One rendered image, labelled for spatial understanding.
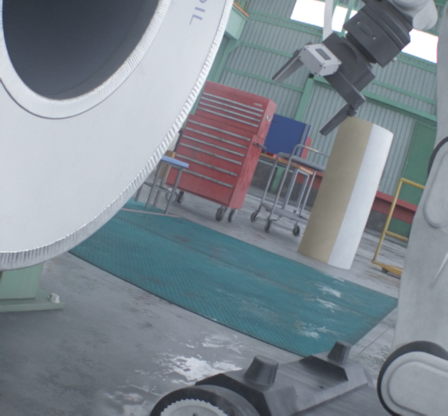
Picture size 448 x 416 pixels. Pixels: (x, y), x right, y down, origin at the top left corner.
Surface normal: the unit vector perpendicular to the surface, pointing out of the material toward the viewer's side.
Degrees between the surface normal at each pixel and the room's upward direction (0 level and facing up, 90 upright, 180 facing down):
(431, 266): 114
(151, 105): 90
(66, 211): 90
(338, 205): 90
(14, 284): 90
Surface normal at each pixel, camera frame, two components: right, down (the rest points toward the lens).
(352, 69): -0.42, -0.05
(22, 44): -0.13, -0.58
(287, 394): 0.80, -0.45
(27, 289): 0.87, 0.32
